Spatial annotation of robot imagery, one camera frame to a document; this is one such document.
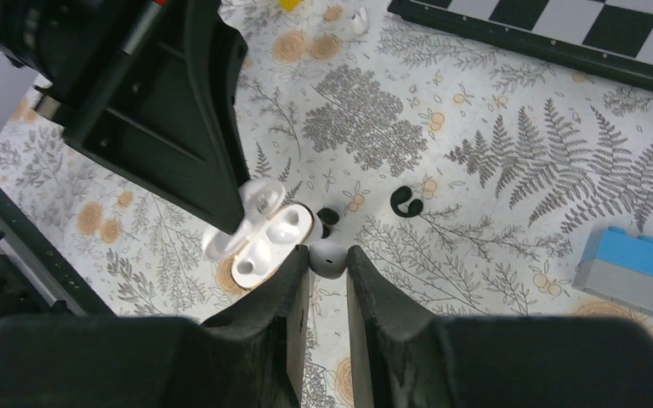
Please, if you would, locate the yellow block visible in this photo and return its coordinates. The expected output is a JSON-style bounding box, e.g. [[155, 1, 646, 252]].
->
[[277, 0, 303, 12]]

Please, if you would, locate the blue grey block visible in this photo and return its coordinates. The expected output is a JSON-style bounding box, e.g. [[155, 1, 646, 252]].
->
[[572, 226, 653, 317]]

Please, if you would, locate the floral patterned table mat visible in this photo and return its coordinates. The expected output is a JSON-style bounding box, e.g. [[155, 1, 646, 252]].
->
[[0, 0, 653, 408]]

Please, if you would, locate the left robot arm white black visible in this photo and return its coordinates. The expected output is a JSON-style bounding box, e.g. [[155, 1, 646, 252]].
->
[[0, 1, 249, 233]]

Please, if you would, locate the black white checkerboard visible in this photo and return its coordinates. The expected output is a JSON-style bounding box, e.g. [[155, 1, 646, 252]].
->
[[388, 0, 653, 92]]

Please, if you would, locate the small white earbud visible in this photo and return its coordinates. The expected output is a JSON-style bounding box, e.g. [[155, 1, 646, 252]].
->
[[350, 7, 370, 36]]

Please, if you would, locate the white earbud charging case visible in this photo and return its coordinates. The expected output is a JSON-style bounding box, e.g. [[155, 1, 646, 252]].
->
[[202, 178, 323, 290]]

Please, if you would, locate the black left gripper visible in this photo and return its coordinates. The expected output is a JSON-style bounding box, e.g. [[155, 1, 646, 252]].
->
[[63, 1, 249, 233]]

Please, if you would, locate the single black earbud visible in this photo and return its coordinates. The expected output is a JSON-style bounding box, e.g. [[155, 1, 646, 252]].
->
[[316, 207, 340, 239]]

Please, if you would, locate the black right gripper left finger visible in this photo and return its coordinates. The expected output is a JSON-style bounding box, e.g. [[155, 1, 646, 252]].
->
[[0, 246, 309, 407]]

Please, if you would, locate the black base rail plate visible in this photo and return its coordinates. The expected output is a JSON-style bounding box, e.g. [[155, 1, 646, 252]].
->
[[0, 188, 114, 320]]

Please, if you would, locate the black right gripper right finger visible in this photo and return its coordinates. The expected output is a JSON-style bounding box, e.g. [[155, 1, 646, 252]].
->
[[347, 246, 653, 407]]

